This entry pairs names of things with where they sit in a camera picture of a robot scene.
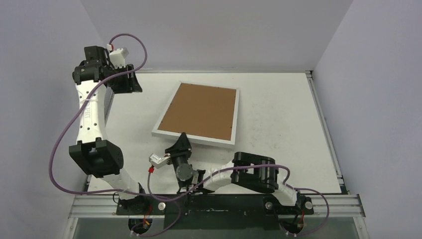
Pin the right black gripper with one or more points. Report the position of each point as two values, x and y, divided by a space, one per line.
177 155

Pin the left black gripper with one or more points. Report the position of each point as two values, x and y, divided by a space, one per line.
130 85

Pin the white picture frame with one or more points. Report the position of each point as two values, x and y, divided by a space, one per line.
199 139

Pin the brown backing board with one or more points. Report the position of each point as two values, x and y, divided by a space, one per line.
201 110

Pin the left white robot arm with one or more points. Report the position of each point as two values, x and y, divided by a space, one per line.
93 152

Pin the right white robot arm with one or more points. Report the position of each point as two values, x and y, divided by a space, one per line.
250 171

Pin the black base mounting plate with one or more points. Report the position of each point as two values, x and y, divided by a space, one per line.
217 212

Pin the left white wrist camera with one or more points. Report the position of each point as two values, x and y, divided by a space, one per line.
117 56

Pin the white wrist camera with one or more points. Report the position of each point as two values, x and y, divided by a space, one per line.
117 56
157 162

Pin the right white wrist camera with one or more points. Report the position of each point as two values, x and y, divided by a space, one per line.
157 162

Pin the aluminium front rail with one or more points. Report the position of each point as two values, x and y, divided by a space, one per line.
102 206

